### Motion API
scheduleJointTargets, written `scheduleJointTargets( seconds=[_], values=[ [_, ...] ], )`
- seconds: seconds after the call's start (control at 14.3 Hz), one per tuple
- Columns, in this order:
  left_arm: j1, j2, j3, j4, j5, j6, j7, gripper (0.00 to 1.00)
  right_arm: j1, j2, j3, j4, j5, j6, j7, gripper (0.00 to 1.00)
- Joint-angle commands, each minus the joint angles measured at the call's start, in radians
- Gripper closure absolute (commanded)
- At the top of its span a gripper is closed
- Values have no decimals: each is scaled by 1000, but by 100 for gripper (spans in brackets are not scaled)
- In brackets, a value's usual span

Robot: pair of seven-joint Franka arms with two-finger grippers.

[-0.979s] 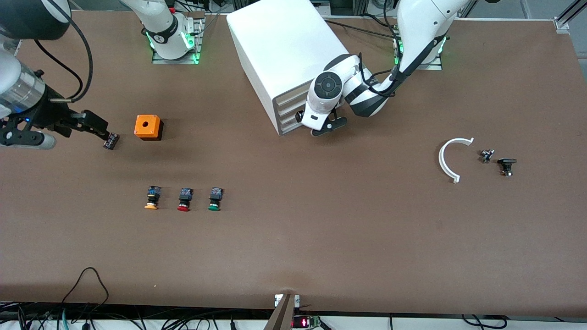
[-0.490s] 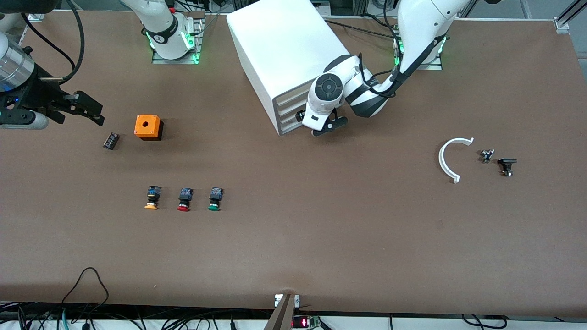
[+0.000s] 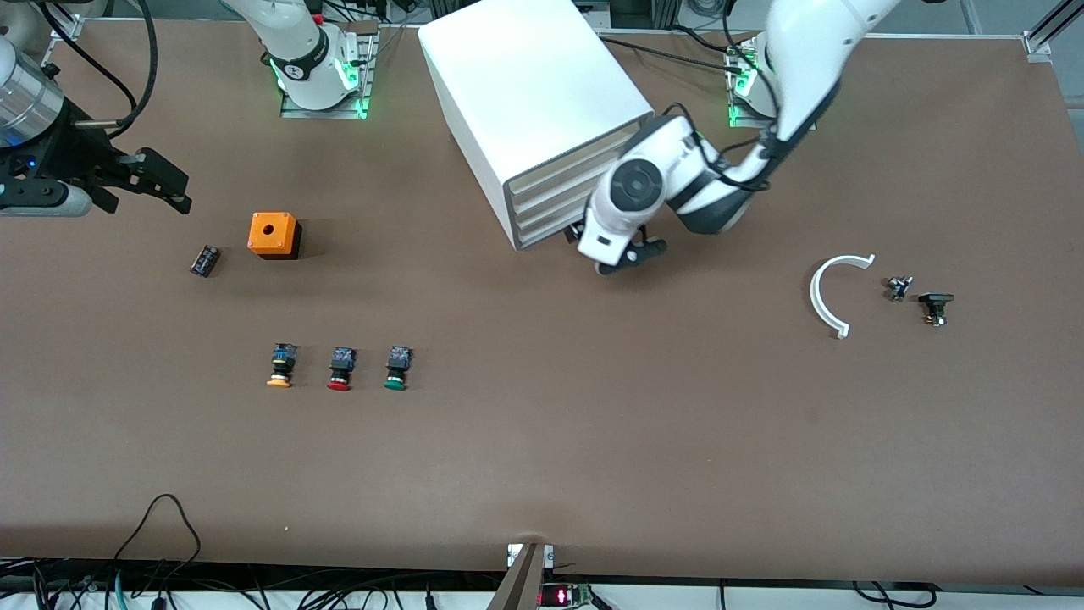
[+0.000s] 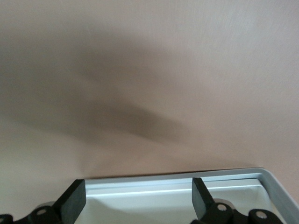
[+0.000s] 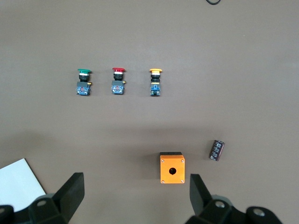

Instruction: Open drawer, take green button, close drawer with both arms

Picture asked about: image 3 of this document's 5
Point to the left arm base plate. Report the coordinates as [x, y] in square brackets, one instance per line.
[745, 124]

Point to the silver metal bracket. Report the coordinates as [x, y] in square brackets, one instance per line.
[549, 556]

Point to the orange box with hole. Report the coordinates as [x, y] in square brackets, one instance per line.
[271, 230]

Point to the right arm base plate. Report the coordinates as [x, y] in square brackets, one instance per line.
[367, 68]

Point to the white drawer cabinet housing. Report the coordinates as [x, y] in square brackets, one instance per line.
[525, 76]

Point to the small grey metal component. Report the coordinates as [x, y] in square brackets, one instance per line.
[898, 288]

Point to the green push button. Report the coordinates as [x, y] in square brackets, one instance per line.
[396, 364]

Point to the brown camera stand post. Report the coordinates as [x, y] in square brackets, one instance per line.
[518, 589]

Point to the circuit board with red light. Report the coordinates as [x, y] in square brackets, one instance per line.
[563, 596]

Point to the small black switch component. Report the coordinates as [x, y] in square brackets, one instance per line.
[935, 301]

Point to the small black terminal block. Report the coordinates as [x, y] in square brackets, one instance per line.
[205, 260]

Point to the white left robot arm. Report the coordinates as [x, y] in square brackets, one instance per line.
[669, 178]

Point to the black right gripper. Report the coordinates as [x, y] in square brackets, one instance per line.
[74, 155]

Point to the white cabinet drawer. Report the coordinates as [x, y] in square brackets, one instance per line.
[542, 196]
[542, 178]
[542, 215]
[542, 230]

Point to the white curved plastic bracket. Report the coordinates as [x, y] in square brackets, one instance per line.
[815, 296]

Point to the aluminium frame profile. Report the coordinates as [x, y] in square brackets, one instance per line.
[1037, 42]
[68, 30]

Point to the red push button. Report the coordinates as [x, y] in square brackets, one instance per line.
[342, 364]

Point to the yellow push button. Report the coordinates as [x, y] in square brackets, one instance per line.
[282, 360]

